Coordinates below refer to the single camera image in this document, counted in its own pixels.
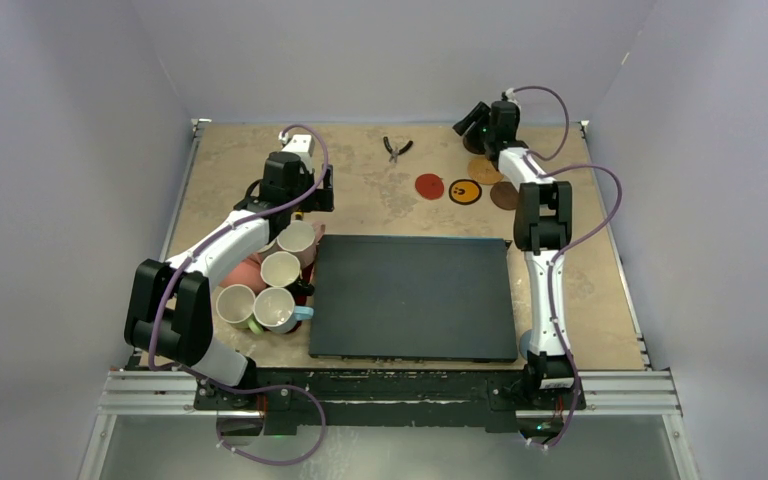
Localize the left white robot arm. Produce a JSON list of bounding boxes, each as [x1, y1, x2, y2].
[[124, 151, 334, 409]]

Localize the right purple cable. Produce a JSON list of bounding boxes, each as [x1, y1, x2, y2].
[[503, 84, 624, 452]]

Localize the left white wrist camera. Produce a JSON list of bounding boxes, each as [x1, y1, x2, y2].
[[280, 134, 315, 161]]

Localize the pink handled white mug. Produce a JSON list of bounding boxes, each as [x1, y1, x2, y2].
[[276, 220, 325, 269]]

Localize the blue grey coaster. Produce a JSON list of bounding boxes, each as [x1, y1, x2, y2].
[[518, 330, 532, 359]]

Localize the dark rectangular board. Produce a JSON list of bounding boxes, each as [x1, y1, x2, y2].
[[309, 234, 519, 363]]

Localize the black handled white mug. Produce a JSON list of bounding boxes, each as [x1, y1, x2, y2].
[[260, 251, 315, 296]]

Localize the green handled white mug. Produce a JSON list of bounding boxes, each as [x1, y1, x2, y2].
[[215, 284, 264, 335]]

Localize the grey white mug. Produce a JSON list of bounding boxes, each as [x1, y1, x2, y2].
[[256, 240, 280, 259]]

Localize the orange smiley coaster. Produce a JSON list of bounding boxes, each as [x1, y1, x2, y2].
[[448, 179, 483, 206]]

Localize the red apple coaster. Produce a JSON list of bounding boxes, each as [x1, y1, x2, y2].
[[414, 173, 445, 200]]

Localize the salmon pink mug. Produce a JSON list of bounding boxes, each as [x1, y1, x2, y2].
[[220, 259, 268, 294]]

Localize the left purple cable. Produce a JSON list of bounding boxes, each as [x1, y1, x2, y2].
[[147, 125, 330, 467]]

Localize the black pliers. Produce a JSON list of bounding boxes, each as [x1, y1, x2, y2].
[[382, 136, 414, 163]]

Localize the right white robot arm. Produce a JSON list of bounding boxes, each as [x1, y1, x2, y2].
[[453, 100, 577, 407]]

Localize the purple cable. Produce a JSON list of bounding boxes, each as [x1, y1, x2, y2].
[[147, 125, 330, 467], [503, 84, 624, 452]]

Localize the dark brown wooden coaster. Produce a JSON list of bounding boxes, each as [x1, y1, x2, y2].
[[490, 181, 519, 211]]

